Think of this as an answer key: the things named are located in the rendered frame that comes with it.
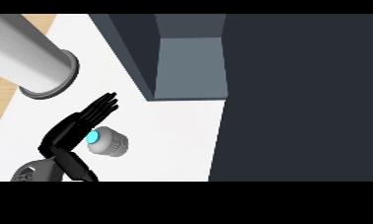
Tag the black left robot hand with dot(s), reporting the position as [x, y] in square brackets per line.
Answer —
[68, 135]

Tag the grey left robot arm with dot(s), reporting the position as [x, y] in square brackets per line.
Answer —
[35, 170]

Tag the clear water bottle blue cap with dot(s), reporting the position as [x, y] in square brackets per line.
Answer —
[111, 143]

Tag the dark grey open cabinet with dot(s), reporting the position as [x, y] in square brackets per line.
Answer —
[189, 66]

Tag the large pale grey cylinder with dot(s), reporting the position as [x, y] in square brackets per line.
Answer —
[29, 57]

